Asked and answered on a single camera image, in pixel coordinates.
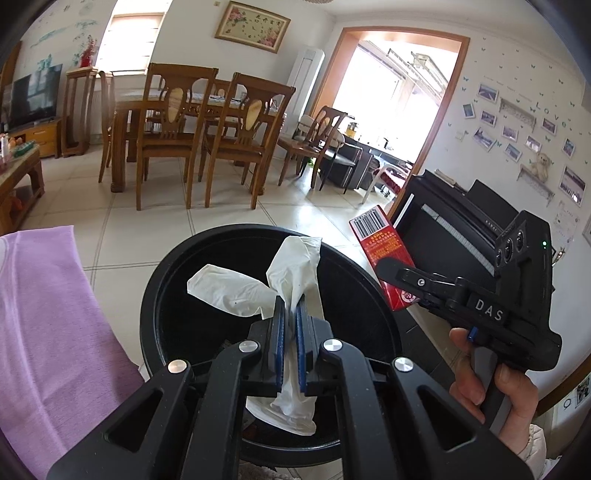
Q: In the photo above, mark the red flower decoration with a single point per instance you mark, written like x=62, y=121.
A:
x=87, y=55

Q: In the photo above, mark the person's right hand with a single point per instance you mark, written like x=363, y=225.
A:
x=519, y=401

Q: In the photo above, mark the wooden television stand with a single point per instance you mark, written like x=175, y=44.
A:
x=46, y=138

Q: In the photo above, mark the beige teddy bear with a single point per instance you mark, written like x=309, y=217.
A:
x=541, y=165

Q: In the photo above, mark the wooden dining chair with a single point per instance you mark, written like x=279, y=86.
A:
x=159, y=143
x=231, y=147
x=318, y=124
x=107, y=115

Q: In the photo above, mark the white tissue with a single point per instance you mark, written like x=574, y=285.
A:
x=295, y=267

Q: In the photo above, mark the white standing air conditioner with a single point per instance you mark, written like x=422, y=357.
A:
x=304, y=87

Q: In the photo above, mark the window roller blind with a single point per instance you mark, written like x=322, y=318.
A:
x=131, y=46

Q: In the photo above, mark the group of wall photo frames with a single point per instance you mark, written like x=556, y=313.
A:
x=489, y=117

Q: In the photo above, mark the large framed floral picture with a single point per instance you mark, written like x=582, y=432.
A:
x=251, y=25

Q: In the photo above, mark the person's right forearm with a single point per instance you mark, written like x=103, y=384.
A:
x=533, y=450

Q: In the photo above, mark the wooden doorway frame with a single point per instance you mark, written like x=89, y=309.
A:
x=443, y=115

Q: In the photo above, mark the black upright piano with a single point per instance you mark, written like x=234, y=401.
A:
x=438, y=203

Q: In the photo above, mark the wooden coffee table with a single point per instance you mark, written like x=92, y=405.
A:
x=23, y=175

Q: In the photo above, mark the flat screen television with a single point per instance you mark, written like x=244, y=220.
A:
x=37, y=97

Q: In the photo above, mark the white plastic stool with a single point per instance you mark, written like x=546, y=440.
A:
x=383, y=177

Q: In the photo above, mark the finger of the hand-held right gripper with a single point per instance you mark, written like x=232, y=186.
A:
x=415, y=279

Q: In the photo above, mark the purple tablecloth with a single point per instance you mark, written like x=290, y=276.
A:
x=46, y=323

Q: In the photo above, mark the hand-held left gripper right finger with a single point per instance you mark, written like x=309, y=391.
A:
x=302, y=350

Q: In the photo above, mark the red drink carton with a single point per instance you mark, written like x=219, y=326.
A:
x=383, y=244

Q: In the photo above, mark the wooden dining table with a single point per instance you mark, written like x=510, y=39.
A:
x=124, y=106

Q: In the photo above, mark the black trash bin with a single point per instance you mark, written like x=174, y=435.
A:
x=184, y=258

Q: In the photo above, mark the white wall shelf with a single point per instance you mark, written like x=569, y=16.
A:
x=535, y=182

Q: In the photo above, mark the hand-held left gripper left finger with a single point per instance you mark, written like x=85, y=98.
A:
x=278, y=350

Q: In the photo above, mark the clutter of small household items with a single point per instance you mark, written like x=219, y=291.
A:
x=16, y=146

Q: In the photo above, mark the tall wooden plant stand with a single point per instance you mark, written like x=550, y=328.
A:
x=81, y=74

